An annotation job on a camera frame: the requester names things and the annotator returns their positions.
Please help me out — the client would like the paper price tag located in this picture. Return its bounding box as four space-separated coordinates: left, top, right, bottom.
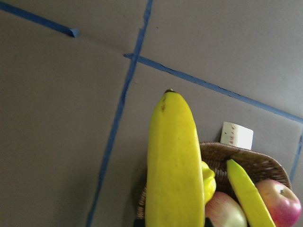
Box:
220 122 254 150

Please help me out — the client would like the pale green red apple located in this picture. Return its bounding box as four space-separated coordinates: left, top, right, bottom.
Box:
205 192 248 227

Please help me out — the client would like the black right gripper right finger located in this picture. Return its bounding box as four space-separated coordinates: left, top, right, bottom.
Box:
205 218 214 227

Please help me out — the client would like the yellow starfruit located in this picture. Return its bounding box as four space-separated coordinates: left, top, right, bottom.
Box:
202 161 216 204

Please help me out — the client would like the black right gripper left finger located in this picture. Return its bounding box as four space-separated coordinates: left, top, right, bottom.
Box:
133 219 145 227

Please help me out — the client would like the yellow banana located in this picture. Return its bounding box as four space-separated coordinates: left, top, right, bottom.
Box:
226 159 276 227
145 90 205 227

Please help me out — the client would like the pink red apple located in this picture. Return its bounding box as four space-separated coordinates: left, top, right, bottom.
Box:
256 179 302 227

